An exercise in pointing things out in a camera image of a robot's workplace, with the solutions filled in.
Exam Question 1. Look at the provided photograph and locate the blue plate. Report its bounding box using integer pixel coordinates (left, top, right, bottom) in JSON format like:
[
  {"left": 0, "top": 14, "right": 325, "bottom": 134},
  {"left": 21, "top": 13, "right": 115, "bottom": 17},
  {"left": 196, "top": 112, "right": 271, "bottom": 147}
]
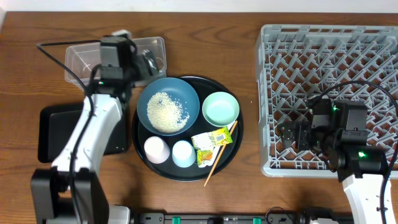
[{"left": 137, "top": 78, "right": 200, "bottom": 136}]

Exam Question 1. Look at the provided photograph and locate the clear plastic bin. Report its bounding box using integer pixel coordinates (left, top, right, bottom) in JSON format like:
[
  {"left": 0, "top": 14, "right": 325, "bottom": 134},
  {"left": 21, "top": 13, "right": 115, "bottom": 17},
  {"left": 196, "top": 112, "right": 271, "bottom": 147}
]
[{"left": 65, "top": 37, "right": 167, "bottom": 86}]

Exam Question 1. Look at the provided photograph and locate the yellow green snack wrapper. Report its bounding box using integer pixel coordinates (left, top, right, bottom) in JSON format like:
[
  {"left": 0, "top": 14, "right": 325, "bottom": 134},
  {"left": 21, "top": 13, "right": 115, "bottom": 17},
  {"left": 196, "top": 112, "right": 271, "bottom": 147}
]
[{"left": 190, "top": 126, "right": 233, "bottom": 167}]

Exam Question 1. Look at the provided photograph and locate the light blue cup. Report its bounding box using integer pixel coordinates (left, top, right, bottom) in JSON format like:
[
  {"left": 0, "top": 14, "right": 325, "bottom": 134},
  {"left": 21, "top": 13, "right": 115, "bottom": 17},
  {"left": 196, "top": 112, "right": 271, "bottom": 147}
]
[{"left": 172, "top": 141, "right": 196, "bottom": 168}]

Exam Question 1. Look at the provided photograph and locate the round black tray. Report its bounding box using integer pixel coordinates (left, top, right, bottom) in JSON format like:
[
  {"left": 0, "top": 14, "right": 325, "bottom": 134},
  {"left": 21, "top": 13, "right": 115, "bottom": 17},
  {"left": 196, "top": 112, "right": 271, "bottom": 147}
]
[{"left": 132, "top": 76, "right": 244, "bottom": 182}]

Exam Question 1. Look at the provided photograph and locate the white pink cup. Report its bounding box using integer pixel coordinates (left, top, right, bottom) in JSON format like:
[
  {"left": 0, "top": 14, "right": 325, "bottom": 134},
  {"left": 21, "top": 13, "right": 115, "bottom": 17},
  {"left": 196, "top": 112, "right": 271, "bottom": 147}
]
[{"left": 144, "top": 136, "right": 170, "bottom": 164}]

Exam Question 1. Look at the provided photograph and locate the wooden chopstick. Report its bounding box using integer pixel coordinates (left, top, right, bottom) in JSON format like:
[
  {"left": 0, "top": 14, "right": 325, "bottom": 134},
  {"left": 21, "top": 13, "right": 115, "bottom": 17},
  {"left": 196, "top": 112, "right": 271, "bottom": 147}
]
[{"left": 203, "top": 120, "right": 238, "bottom": 187}]

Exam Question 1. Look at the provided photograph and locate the pile of white rice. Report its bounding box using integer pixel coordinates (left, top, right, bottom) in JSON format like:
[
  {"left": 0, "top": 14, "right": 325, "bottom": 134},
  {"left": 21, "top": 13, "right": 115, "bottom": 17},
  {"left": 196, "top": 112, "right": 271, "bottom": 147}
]
[{"left": 147, "top": 92, "right": 190, "bottom": 134}]

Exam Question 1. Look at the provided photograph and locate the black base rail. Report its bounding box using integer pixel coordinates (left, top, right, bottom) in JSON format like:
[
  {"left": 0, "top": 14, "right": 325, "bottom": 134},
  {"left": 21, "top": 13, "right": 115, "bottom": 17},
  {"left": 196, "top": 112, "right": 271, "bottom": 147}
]
[{"left": 131, "top": 213, "right": 354, "bottom": 224}]

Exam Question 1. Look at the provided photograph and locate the mint green bowl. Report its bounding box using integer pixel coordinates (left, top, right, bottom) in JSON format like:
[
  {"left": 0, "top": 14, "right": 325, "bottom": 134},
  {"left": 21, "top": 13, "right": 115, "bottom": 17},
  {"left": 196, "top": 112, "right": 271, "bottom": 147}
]
[{"left": 202, "top": 91, "right": 240, "bottom": 127}]

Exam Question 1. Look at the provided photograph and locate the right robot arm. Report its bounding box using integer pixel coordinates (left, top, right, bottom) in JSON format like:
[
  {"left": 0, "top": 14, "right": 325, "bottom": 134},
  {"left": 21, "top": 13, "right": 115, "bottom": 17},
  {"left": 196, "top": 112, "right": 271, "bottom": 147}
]
[{"left": 277, "top": 99, "right": 396, "bottom": 223}]

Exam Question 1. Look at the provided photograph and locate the black rectangular tray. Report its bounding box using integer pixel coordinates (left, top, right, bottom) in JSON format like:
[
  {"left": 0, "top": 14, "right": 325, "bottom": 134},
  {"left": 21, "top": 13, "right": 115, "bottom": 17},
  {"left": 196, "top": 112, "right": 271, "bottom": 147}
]
[{"left": 37, "top": 103, "right": 131, "bottom": 163}]

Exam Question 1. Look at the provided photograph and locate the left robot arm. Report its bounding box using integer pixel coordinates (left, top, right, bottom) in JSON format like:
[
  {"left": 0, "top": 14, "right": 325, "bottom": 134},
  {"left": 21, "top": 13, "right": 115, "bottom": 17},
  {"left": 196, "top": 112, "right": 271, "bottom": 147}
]
[{"left": 30, "top": 30, "right": 158, "bottom": 223}]

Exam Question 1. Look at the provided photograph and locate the grey dishwasher rack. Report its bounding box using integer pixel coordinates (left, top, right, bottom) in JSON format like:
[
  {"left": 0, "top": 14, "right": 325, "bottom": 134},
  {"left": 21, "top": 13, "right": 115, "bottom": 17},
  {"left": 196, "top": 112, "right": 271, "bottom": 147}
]
[{"left": 255, "top": 24, "right": 397, "bottom": 178}]

